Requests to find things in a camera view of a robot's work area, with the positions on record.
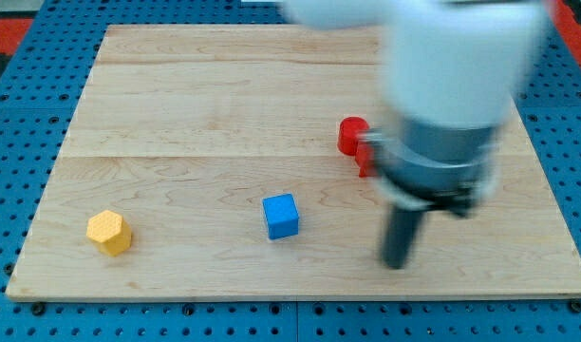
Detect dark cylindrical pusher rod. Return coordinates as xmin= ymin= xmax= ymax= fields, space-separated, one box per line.
xmin=381 ymin=204 xmax=426 ymax=269

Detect yellow hexagon block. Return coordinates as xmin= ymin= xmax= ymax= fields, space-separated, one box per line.
xmin=85 ymin=210 xmax=132 ymax=257

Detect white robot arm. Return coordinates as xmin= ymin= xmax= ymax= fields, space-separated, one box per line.
xmin=281 ymin=0 xmax=549 ymax=269

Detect red cylinder block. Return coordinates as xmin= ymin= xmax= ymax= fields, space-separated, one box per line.
xmin=337 ymin=116 xmax=369 ymax=156

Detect wooden board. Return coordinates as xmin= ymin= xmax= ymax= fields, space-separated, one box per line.
xmin=6 ymin=25 xmax=581 ymax=303

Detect blue cube block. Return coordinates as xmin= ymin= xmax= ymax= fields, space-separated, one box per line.
xmin=262 ymin=193 xmax=299 ymax=240

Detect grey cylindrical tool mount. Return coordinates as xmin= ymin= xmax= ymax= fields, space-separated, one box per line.
xmin=365 ymin=114 xmax=501 ymax=218

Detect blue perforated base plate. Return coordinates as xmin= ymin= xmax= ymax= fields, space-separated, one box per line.
xmin=0 ymin=0 xmax=581 ymax=341

